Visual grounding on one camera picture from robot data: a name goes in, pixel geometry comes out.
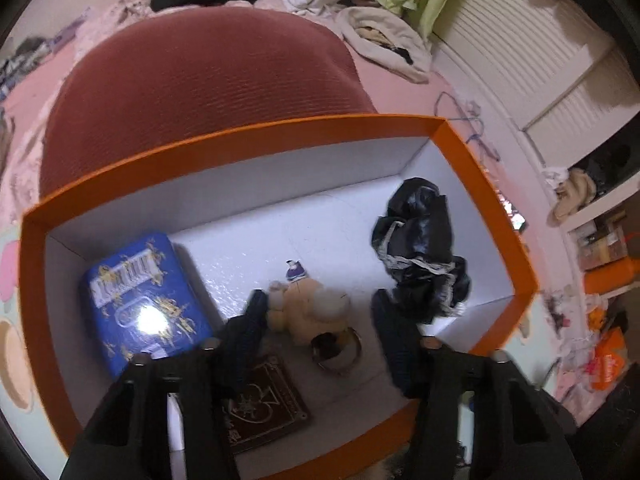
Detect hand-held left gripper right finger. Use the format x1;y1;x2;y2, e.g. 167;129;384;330
371;289;586;480

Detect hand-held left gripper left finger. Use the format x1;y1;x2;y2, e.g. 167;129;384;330
60;289;273;480

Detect dark red card box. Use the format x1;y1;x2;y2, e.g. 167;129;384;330
220;355;311;456

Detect beige plush keychain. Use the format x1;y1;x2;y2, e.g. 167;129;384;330
265;259;351;346

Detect silver bangle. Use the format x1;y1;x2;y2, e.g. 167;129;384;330
310;327;363;376

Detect black lace cloth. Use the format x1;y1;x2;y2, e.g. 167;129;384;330
371;177;472;323

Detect blue patterned tin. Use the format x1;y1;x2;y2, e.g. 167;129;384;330
80;231;216;378

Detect orange cardboard box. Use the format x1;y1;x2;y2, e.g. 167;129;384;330
20;114;541;480

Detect printed light green desktop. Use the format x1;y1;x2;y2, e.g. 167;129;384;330
0;222;561;466

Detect orange bag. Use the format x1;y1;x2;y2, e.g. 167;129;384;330
587;327;630;393

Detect orange storage box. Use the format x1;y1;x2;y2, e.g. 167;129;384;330
582;257;640;296

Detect beige cloth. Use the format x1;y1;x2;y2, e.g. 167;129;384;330
547;167;598;226

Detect pink bed sheet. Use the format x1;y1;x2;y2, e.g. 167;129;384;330
0;0;551;241

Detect white louvered closet door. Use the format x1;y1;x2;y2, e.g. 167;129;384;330
440;0;640;171

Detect red corduroy cushion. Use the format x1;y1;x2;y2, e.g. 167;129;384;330
39;4;378;201

